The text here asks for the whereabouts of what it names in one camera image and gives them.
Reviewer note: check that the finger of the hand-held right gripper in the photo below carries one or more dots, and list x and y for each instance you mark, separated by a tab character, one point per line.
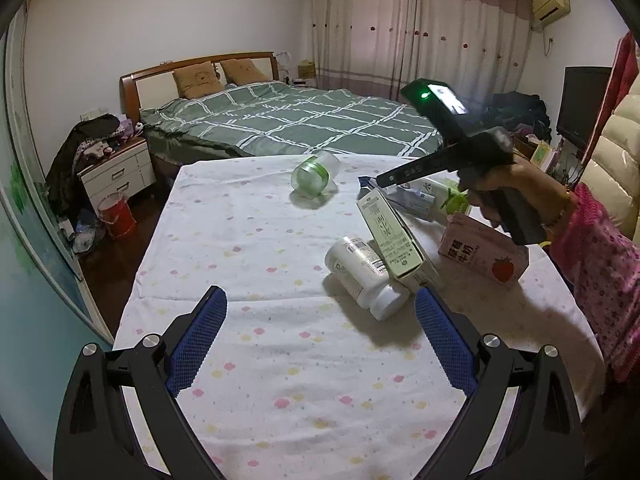
415	170

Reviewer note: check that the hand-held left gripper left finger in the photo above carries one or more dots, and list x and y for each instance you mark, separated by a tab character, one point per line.
197	345

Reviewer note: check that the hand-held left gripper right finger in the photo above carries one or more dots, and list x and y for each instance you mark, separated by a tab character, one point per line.
445	345

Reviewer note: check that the white green leaf carton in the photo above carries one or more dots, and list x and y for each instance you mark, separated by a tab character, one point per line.
430	197

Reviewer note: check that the blue packet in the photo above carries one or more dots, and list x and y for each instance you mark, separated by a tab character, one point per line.
367	182

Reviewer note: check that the green white cardboard box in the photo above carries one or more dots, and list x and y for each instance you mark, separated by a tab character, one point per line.
395	240

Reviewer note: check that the pink milk carton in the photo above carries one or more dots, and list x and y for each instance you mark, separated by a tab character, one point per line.
475	250

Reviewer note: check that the green lid plastic jar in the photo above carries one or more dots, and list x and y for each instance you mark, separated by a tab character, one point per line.
312	175

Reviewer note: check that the white pill bottle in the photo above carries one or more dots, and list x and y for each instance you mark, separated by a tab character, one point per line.
355	270

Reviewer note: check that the person's right forearm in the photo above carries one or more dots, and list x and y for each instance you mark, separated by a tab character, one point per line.
600	270

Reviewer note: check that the person's right hand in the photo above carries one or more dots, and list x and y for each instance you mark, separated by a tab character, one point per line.
535	185

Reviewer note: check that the pink beige curtain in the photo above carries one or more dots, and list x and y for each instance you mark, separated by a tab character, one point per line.
415	35

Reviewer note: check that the clothes pile on desk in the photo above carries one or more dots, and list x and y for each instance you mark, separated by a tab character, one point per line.
520	110

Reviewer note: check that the yellow green box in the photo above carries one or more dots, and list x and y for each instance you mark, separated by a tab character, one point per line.
540	156

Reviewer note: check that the green plaid quilt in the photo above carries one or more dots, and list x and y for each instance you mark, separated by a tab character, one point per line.
300	115

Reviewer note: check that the brown tissue box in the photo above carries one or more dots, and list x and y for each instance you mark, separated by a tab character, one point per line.
306	70

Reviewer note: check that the black television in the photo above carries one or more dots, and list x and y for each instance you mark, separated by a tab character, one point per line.
582	105

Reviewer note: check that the red bucket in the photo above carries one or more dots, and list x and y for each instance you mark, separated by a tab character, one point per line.
117	217

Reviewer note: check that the crumpled plastic bag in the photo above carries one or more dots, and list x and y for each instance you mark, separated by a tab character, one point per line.
82	235

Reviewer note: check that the cream puffer jacket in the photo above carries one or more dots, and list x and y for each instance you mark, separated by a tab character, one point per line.
615	160

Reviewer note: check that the white wooden nightstand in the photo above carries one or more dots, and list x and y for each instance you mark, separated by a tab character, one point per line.
120	172

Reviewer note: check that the red dotted jacket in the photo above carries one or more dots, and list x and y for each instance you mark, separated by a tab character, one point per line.
627	70

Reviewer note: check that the brown bear pillow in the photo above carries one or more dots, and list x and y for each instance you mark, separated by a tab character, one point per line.
197	80
245	71

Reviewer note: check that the sliding glass wardrobe door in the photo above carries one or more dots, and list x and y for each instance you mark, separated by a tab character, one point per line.
35	210

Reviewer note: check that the dark clothes pile on nightstand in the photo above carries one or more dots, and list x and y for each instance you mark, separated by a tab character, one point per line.
70	160

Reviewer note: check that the wooden bed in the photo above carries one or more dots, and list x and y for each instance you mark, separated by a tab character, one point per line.
150	77

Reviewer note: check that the wall air conditioner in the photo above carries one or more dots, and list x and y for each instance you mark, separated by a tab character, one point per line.
550	2

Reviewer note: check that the white wall switch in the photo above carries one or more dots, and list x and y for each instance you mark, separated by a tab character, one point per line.
93	113

